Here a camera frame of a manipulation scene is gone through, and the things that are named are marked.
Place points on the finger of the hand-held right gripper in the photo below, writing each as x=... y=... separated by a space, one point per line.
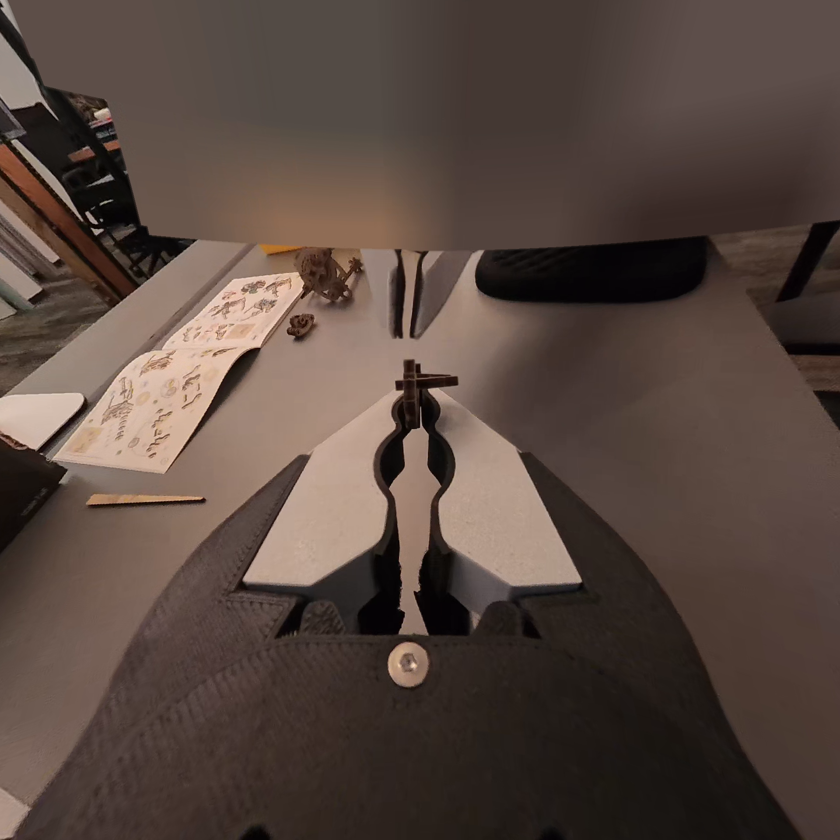
x=396 y=295
x=433 y=282

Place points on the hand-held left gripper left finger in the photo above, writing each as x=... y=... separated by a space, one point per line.
x=315 y=518

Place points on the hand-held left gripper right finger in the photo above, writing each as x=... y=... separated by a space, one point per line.
x=512 y=525

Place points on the small wooden model part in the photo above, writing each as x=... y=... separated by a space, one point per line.
x=411 y=394

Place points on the partly built wooden model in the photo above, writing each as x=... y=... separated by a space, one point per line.
x=321 y=275

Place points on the dark model kit box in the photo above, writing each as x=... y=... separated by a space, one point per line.
x=26 y=492

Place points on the small wooden gear part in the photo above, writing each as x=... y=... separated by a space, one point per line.
x=301 y=326

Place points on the thin wooden strip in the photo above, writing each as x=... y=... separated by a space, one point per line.
x=144 y=500

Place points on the open instruction booklet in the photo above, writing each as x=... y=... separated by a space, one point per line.
x=164 y=407

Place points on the pale board with rounded corners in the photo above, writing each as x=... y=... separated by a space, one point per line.
x=39 y=413

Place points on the black chair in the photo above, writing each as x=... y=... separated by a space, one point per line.
x=92 y=170

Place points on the brown wooden beam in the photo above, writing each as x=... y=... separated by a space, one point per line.
x=65 y=229

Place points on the grey chair seat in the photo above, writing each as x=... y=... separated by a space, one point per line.
x=807 y=328

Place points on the dark chair leg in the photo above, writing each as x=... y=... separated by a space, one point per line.
x=810 y=262

